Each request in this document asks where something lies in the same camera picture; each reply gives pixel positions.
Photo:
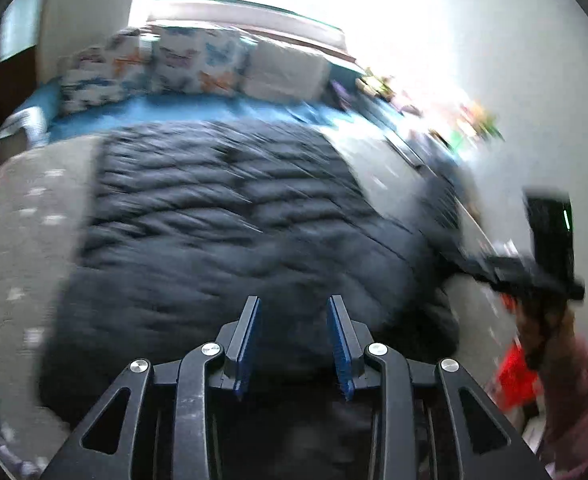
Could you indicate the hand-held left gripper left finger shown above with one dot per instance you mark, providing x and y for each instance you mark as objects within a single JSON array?
[{"x": 246, "y": 345}]

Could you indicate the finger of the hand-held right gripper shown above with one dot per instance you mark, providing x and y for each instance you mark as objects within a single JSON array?
[{"x": 474, "y": 266}]

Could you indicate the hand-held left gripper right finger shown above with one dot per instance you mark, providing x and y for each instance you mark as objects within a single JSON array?
[{"x": 341, "y": 345}]

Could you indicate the dark quilted jacket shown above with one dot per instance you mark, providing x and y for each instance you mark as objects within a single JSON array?
[{"x": 224, "y": 240}]

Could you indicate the person's right forearm pink sleeve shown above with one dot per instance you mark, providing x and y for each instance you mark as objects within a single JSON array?
[{"x": 571, "y": 400}]

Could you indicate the person's right hand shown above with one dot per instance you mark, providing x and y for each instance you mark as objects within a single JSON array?
[{"x": 531, "y": 332}]

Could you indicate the red plastic object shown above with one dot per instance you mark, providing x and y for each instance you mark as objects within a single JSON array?
[{"x": 516, "y": 375}]

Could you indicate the pile of colourful toys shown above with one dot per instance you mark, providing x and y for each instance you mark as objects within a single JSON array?
[{"x": 424, "y": 105}]

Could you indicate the blue bed sheet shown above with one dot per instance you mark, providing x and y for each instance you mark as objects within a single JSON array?
[{"x": 214, "y": 110}]

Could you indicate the grey starred blanket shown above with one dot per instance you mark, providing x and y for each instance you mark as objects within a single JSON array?
[{"x": 19, "y": 260}]

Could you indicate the white pillow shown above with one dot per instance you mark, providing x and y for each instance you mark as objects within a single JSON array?
[{"x": 284, "y": 70}]

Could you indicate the large butterfly print pillow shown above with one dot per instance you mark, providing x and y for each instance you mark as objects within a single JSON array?
[{"x": 194, "y": 57}]

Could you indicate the small butterfly print pillow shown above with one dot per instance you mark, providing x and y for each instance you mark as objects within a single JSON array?
[{"x": 129, "y": 60}]

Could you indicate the white patterned cloth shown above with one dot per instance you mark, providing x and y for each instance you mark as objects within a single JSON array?
[{"x": 24, "y": 125}]

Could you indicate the wooden headboard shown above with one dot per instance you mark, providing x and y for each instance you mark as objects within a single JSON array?
[{"x": 274, "y": 25}]

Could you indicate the window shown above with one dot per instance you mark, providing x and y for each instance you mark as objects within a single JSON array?
[{"x": 21, "y": 20}]

